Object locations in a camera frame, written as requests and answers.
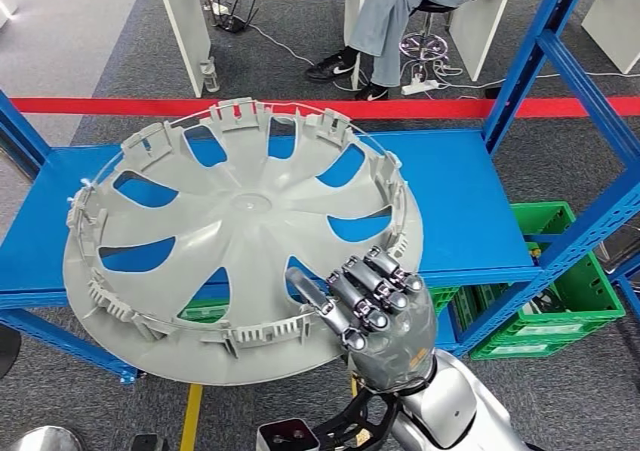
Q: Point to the person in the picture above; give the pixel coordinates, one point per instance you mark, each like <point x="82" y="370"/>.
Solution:
<point x="395" y="11"/>

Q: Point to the white power strip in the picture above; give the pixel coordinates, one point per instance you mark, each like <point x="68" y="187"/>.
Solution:
<point x="420" y="88"/>

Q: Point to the white desk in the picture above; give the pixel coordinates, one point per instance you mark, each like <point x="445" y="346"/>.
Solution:
<point x="475" y="30"/>
<point x="180" y="17"/>

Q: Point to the red floor tape line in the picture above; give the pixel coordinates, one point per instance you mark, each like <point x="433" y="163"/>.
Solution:
<point x="100" y="108"/>

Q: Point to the black stool with chrome base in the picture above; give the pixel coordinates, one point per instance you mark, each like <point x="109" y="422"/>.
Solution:
<point x="432" y="9"/>

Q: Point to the clear plastic bottle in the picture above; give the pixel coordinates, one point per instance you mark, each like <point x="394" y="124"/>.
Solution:
<point x="210" y="77"/>

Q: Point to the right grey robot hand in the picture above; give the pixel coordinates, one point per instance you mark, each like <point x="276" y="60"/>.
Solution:
<point x="400" y="342"/>

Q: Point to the green plastic crate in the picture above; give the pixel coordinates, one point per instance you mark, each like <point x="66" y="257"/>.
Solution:
<point x="595" y="296"/>
<point x="205" y="310"/>
<point x="480" y="354"/>
<point x="445" y="299"/>

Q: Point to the grey plastic wheel hubcap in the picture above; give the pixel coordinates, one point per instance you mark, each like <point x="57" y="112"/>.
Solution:
<point x="240" y="236"/>

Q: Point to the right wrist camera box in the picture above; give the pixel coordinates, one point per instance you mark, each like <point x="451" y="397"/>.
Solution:
<point x="287" y="438"/>

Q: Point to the blue metal shelf rack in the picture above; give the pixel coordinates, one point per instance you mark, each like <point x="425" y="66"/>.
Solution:
<point x="450" y="203"/>
<point x="631" y="300"/>

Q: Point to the black power adapter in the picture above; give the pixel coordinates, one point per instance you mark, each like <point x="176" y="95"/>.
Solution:
<point x="492" y="94"/>

